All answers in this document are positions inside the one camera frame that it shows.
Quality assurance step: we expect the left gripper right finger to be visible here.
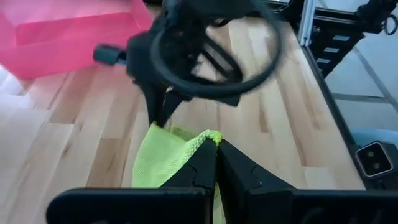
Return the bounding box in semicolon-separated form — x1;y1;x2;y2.
217;139;398;224

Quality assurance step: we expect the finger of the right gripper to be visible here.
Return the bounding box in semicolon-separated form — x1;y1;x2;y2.
159;91;188;128
141;84;165;128

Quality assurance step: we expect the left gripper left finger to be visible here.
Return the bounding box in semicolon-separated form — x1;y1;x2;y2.
46;138;218;224

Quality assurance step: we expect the green microfiber towel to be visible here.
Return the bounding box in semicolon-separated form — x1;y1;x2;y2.
132;123;227;224

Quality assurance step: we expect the pink plastic basket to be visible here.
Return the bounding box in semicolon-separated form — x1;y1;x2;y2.
0;0;154;80

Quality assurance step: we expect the white plant pot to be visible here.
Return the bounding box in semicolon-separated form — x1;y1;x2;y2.
0;63;29;105

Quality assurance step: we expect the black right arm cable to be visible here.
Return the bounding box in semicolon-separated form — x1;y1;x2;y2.
93;0;282;101

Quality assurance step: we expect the black aluminium rig frame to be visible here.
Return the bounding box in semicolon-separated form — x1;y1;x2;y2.
267;0;398;191

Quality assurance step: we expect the black stereo camera box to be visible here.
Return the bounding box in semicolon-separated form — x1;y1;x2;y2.
354;141;398;189

